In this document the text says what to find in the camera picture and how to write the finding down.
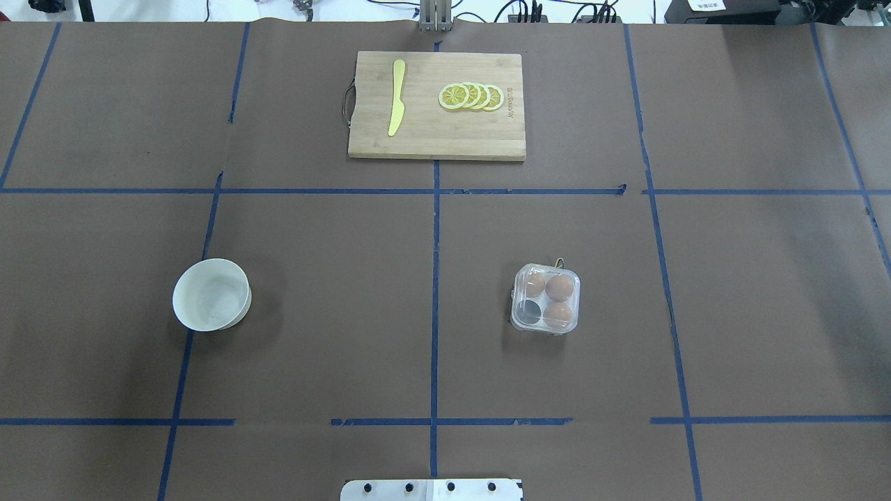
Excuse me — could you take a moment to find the brown egg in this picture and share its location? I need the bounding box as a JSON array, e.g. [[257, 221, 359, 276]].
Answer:
[[523, 271, 546, 299], [545, 273, 576, 302], [543, 302, 575, 331]]

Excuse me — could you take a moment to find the white ceramic bowl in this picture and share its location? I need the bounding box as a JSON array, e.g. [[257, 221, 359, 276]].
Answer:
[[171, 259, 253, 332]]

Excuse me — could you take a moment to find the yellow plastic knife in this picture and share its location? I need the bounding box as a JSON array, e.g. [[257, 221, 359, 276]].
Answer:
[[387, 59, 405, 137]]

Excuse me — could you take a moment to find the clear plastic egg box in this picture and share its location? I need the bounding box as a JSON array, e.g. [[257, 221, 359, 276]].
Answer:
[[510, 257, 581, 336]]

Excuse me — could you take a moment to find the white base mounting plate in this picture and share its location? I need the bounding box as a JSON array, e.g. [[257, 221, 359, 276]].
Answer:
[[340, 478, 524, 500]]

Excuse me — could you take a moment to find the yellow lemon slice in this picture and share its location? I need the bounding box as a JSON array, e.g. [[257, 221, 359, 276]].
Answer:
[[461, 81, 481, 109], [437, 83, 471, 110], [482, 84, 504, 111], [470, 83, 491, 110]]

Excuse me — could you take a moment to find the wooden cutting board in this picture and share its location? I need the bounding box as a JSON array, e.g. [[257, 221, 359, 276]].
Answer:
[[348, 51, 526, 162]]

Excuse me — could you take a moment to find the aluminium frame post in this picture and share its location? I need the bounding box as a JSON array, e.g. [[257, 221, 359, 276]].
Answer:
[[418, 0, 454, 32]]

